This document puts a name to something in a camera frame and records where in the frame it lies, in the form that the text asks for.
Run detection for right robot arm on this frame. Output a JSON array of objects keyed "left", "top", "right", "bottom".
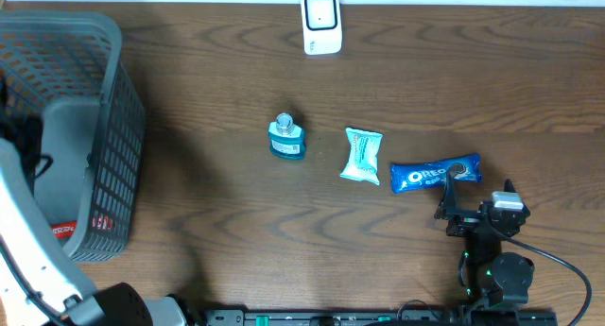
[{"left": 434, "top": 175, "right": 535, "bottom": 325}]

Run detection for teal mouthwash bottle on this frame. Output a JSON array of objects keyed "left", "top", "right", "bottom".
[{"left": 268, "top": 112, "right": 306, "bottom": 160}]

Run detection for red Nescafe stick sachet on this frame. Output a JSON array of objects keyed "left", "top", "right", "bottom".
[{"left": 51, "top": 221, "right": 77, "bottom": 239}]

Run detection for blue Oreo cookie pack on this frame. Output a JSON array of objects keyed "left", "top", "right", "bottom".
[{"left": 390, "top": 153, "right": 482, "bottom": 195}]

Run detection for white barcode scanner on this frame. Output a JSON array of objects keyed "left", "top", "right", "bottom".
[{"left": 301, "top": 0, "right": 343, "bottom": 56}]

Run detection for mint green wipes pack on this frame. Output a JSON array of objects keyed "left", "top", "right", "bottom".
[{"left": 340, "top": 128, "right": 383, "bottom": 185}]

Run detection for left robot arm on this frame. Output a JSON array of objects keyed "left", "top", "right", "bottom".
[{"left": 1, "top": 80, "right": 193, "bottom": 325}]

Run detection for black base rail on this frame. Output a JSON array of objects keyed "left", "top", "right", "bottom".
[{"left": 203, "top": 309, "right": 558, "bottom": 326}]

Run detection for grey plastic basket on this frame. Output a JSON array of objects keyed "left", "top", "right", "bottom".
[{"left": 1, "top": 10, "right": 146, "bottom": 263}]

